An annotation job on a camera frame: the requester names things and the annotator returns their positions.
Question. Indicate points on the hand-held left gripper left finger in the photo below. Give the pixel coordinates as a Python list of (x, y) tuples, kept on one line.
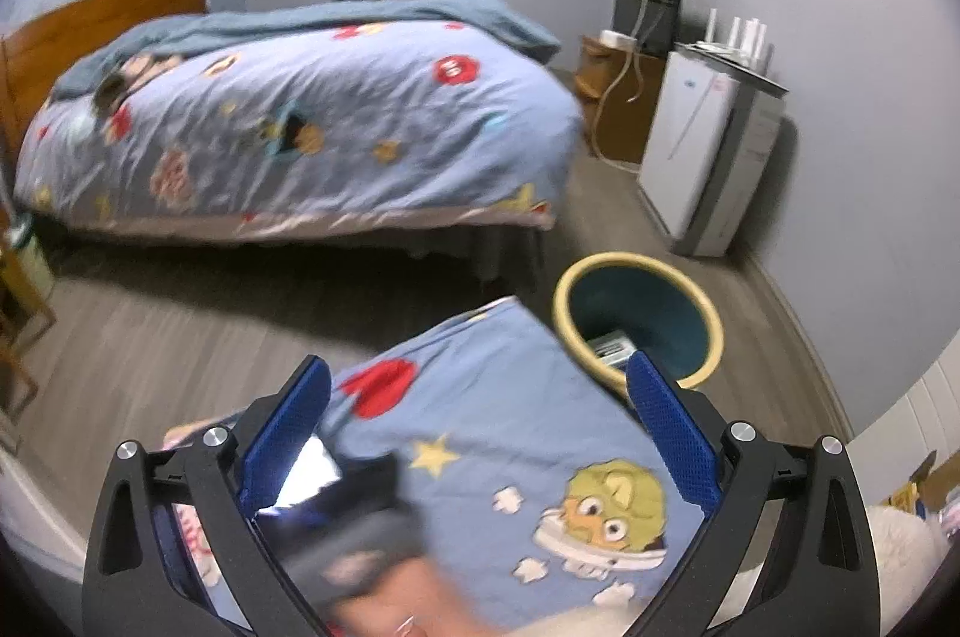
[(289, 434)]

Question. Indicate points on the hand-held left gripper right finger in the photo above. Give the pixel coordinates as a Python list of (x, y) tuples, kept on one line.
[(671, 434)]

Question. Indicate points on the white medicine box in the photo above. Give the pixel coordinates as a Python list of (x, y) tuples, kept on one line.
[(611, 348)]

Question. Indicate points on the yellow rimmed teal trash bin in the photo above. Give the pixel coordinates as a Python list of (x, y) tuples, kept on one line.
[(637, 307)]

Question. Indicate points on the person's right forearm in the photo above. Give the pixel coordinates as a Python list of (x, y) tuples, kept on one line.
[(435, 599)]

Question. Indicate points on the blue printed cartoon cloth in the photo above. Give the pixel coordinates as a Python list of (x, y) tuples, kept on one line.
[(487, 397)]

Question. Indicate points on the white box appliance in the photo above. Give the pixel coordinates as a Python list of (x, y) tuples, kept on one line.
[(690, 142)]

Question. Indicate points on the wooden nightstand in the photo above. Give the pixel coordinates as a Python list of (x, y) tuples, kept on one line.
[(15, 307)]

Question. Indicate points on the pale green waste bin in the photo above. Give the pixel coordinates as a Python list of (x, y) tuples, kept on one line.
[(34, 262)]

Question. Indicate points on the blue printed cartoon duvet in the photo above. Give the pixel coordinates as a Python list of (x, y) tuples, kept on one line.
[(337, 104)]

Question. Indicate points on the brown round cloth item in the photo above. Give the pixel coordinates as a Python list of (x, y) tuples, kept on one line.
[(109, 93)]

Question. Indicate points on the white router with antennas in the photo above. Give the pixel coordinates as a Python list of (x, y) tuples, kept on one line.
[(739, 42)]

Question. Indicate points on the white power strip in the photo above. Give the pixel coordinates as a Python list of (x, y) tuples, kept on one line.
[(616, 40)]

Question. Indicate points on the wooden bed headboard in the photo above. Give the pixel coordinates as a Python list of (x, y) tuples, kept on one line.
[(97, 18)]

